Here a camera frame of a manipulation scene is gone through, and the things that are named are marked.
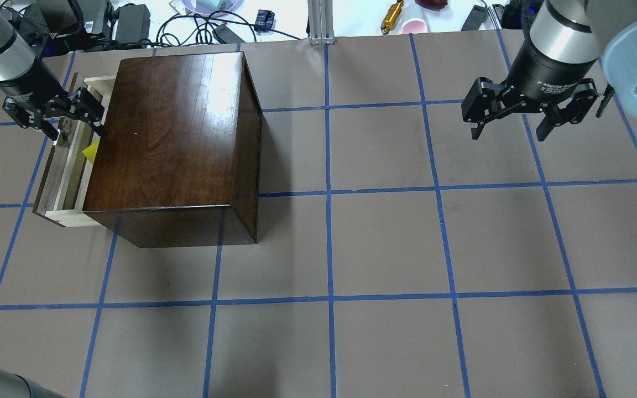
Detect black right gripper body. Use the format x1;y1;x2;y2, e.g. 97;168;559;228
462;42;598;124

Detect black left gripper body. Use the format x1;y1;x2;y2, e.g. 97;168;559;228
0;61;105;129

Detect yellow block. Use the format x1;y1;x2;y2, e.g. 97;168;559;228
82;140;100;165

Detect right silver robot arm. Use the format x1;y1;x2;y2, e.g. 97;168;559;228
462;1;637;141

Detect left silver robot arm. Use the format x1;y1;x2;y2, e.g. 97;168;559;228
0;13;105;140

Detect dark wooden drawer cabinet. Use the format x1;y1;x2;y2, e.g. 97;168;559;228
82;52;264;248

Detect black power adapter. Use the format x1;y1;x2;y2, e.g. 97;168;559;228
113;3;151;43

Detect pink cup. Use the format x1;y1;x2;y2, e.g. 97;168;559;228
399;17;430;34

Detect gold cylinder tool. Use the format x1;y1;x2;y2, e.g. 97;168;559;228
379;0;404;35

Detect aluminium frame post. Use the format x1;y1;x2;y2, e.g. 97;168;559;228
307;0;336;46

